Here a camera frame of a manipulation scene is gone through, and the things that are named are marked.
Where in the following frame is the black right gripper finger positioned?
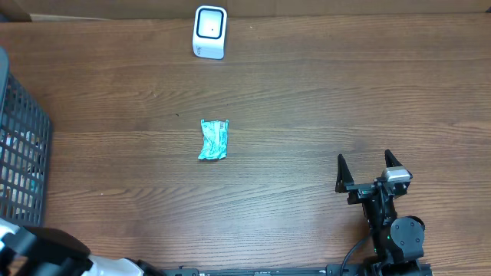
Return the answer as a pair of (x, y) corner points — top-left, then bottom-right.
(384, 149), (402, 168)
(335, 154), (354, 193)

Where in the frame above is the teal snack packet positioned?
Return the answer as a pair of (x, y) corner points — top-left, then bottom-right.
(198, 120), (229, 160)

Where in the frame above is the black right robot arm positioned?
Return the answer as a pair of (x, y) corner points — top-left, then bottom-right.
(331, 149), (432, 275)

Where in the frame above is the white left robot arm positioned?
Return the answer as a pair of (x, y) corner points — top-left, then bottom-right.
(1, 219), (165, 276)

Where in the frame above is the white barcode scanner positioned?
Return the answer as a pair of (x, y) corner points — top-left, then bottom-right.
(192, 5), (228, 60)

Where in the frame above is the black mesh basket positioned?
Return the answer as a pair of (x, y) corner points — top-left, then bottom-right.
(1, 49), (53, 226)

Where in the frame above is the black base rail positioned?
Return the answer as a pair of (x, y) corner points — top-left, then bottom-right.
(163, 263), (433, 276)

